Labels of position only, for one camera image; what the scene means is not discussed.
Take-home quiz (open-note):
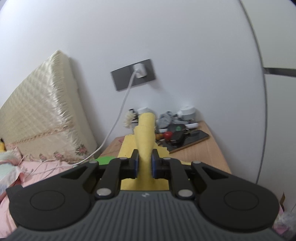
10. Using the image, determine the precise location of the cream quilted headboard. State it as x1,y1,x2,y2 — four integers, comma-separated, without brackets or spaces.
1,50,97,163

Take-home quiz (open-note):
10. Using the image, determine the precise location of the red round charm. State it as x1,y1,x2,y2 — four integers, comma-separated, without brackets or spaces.
163,131,173,141

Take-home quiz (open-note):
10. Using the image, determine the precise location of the green lidded can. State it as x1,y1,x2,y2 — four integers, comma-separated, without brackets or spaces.
95,156,115,166

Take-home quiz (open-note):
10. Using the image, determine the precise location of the black smartphone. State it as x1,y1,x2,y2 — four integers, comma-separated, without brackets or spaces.
160,130,210,153

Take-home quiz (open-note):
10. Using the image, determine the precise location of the grey crumpled cloth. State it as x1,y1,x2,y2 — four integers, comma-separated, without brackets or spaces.
156,111,184,129

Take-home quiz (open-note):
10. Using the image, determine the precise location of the black key fob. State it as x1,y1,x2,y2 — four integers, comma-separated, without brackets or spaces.
170,131,185,145

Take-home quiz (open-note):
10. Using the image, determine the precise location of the yellow cleaning cloth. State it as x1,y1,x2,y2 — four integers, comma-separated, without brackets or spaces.
118,113,169,191

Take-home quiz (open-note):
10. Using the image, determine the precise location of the white small tube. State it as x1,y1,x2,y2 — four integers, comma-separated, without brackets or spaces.
185,123,199,130

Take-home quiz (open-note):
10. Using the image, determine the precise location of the pink bedsheet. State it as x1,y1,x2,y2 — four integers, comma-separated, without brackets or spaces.
0,146,93,237

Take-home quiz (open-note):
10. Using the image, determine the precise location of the white round device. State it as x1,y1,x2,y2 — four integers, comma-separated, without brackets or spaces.
177,106,196,121

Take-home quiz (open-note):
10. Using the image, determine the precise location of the black car key green logo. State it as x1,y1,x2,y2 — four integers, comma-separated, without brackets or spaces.
167,124,190,135

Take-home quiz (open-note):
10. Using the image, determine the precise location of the white wardrobe door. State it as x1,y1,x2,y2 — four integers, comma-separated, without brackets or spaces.
241,1,295,212

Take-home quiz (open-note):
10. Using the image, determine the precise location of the white charger plug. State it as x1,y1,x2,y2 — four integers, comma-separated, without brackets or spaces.
133,63,147,78

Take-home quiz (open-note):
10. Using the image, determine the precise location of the grey wall socket plate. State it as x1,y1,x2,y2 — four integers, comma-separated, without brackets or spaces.
110,58,157,92

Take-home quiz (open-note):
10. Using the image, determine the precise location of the white charging cable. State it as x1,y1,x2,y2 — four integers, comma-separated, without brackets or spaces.
14,70,141,183

